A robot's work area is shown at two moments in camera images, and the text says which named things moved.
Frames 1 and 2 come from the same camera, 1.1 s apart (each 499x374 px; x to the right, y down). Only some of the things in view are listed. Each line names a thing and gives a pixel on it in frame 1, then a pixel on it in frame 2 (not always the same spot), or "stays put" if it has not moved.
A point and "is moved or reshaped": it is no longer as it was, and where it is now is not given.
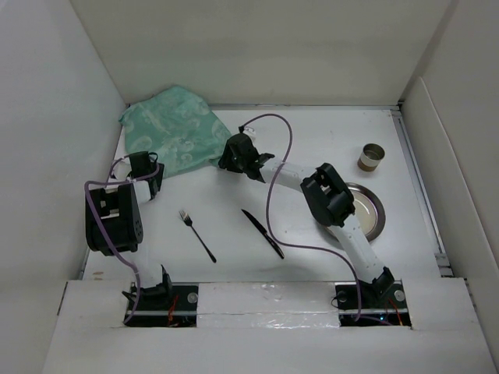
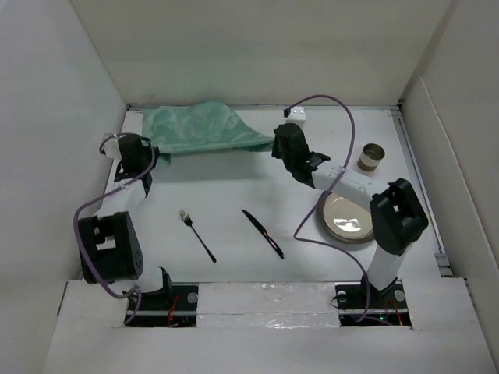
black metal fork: x=189 y=222 stays put
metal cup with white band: x=370 y=157 stays put
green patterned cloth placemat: x=179 y=127 is moved or reshaped
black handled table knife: x=264 y=231 stays put
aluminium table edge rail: x=433 y=231 stays put
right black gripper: x=225 y=160 to x=277 y=152
